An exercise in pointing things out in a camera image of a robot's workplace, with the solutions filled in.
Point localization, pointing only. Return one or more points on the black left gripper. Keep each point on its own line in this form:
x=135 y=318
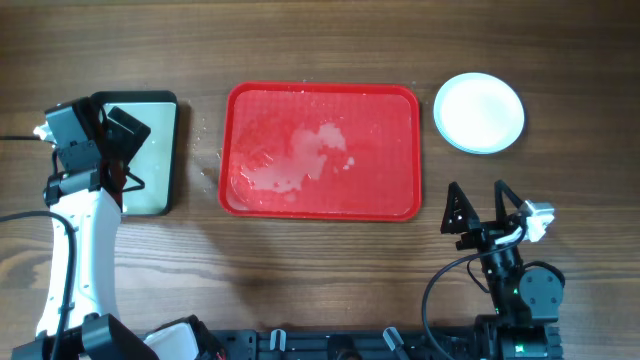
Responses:
x=125 y=137

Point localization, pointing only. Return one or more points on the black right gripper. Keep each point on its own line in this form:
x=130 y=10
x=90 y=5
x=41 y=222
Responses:
x=485 y=233

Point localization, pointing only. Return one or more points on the white plate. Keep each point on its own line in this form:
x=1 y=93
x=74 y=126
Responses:
x=477 y=96

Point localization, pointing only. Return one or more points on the teal plate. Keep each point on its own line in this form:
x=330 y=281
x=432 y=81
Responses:
x=480 y=136

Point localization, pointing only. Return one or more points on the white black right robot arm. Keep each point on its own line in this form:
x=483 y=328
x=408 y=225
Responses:
x=525 y=296

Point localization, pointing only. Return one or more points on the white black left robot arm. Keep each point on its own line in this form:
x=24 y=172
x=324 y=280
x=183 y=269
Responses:
x=80 y=317

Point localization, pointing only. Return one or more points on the black rectangular water tray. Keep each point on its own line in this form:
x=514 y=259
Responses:
x=154 y=161

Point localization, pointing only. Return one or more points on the red plastic serving tray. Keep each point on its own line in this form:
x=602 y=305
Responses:
x=325 y=151

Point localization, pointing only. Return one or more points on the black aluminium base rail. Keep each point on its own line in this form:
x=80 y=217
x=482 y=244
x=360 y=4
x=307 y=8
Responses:
x=350 y=345

